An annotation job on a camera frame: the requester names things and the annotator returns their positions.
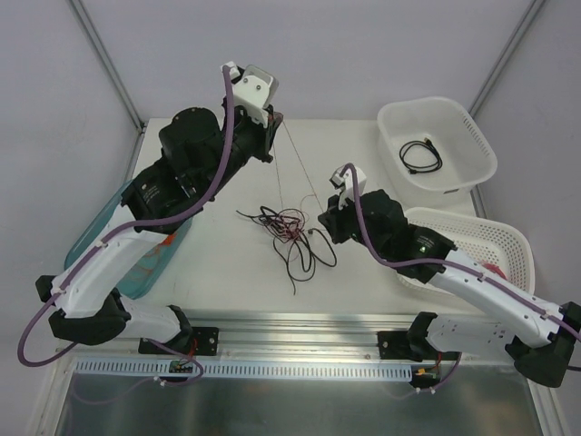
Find orange wire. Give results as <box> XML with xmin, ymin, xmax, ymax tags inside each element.
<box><xmin>131</xmin><ymin>233</ymin><xmax>178</xmax><ymax>282</ymax></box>

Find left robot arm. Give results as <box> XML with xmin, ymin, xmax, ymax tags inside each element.
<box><xmin>35</xmin><ymin>101</ymin><xmax>283</xmax><ymax>353</ymax></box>

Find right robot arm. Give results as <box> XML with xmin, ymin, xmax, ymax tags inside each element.
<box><xmin>318</xmin><ymin>190</ymin><xmax>580</xmax><ymax>388</ymax></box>

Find deep white plastic tub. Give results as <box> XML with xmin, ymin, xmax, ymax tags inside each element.
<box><xmin>377</xmin><ymin>96</ymin><xmax>497</xmax><ymax>208</ymax></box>

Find teal transparent plastic tray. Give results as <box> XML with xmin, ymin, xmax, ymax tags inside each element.
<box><xmin>64</xmin><ymin>181</ymin><xmax>192</xmax><ymax>300</ymax></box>

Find perforated white plastic basket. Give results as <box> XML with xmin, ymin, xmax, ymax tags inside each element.
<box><xmin>405</xmin><ymin>207</ymin><xmax>536</xmax><ymax>294</ymax></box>

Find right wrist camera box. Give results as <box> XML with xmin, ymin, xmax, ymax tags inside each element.
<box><xmin>330</xmin><ymin>163</ymin><xmax>367</xmax><ymax>210</ymax></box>

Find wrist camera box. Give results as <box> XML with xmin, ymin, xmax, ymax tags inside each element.
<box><xmin>222</xmin><ymin>62</ymin><xmax>279</xmax><ymax>128</ymax></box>
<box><xmin>330</xmin><ymin>163</ymin><xmax>367</xmax><ymax>210</ymax></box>

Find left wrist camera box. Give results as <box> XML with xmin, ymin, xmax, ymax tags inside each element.
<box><xmin>222</xmin><ymin>62</ymin><xmax>279</xmax><ymax>128</ymax></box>

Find black usb cable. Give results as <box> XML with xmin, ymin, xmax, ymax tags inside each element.
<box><xmin>399</xmin><ymin>135</ymin><xmax>443</xmax><ymax>176</ymax></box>

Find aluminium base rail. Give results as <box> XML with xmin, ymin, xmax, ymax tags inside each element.
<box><xmin>49</xmin><ymin>307</ymin><xmax>437</xmax><ymax>362</ymax></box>

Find coiled pink wire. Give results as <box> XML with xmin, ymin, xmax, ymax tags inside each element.
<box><xmin>480</xmin><ymin>259</ymin><xmax>509</xmax><ymax>281</ymax></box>

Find left frame post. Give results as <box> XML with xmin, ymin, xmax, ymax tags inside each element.
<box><xmin>66</xmin><ymin>0</ymin><xmax>145</xmax><ymax>132</ymax></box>

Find frame post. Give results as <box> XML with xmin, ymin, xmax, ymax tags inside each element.
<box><xmin>468</xmin><ymin>0</ymin><xmax>548</xmax><ymax>119</ymax></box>
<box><xmin>66</xmin><ymin>0</ymin><xmax>145</xmax><ymax>132</ymax></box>

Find white slotted cable duct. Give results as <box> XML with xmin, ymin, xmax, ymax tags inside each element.
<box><xmin>74</xmin><ymin>357</ymin><xmax>412</xmax><ymax>382</ymax></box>

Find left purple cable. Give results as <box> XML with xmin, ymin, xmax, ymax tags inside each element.
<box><xmin>16</xmin><ymin>65</ymin><xmax>237</xmax><ymax>367</ymax></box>

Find right frame post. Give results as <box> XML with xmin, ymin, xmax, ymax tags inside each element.
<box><xmin>468</xmin><ymin>0</ymin><xmax>548</xmax><ymax>119</ymax></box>

